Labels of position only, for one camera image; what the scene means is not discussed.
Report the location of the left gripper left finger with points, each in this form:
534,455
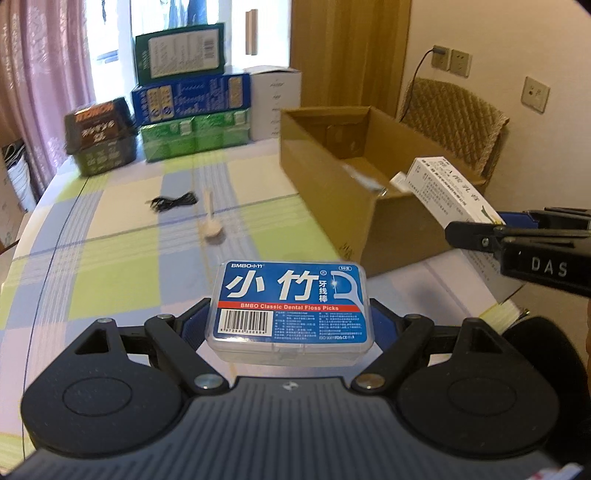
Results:
175,340

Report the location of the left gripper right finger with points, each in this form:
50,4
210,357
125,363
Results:
403,341

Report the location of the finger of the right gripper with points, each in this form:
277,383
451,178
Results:
491,238
549,218

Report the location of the white medicine box with barcode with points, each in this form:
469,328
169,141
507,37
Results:
447,194

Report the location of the blue floss pick box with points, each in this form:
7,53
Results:
310,314

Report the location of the beige plastic spoon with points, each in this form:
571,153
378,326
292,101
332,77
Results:
211,227

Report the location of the white power adapter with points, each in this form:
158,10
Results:
401,183

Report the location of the checked blue green tablecloth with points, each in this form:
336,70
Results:
128,245

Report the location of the brown cardboard box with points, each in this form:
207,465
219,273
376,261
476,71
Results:
341,160

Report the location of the green wrapped tissue pack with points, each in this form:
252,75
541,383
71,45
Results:
176,138

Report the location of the black Hongli food container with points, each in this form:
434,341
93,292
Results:
101,137

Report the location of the blue carton box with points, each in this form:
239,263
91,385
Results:
190,96

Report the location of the brown curtain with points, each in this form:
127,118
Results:
350,52

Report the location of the tall white box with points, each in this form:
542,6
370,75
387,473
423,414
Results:
272,90

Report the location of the dark green carton box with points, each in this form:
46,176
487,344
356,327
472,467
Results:
178,52

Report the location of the pink curtain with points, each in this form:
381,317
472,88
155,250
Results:
45,74

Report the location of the wall power socket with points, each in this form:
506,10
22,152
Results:
441,57

